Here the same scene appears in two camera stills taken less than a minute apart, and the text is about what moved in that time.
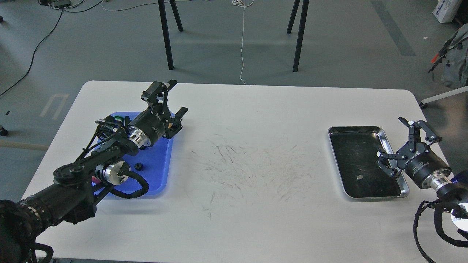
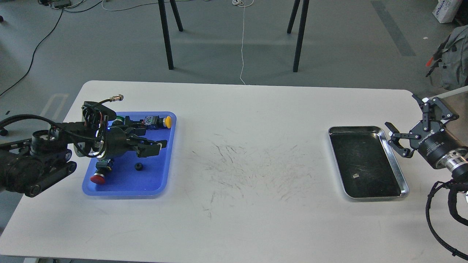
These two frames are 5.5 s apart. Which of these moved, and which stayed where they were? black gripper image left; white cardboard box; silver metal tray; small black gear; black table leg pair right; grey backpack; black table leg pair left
Moved: black gripper image left
Stayed: black table leg pair right; grey backpack; small black gear; silver metal tray; white cardboard box; black table leg pair left
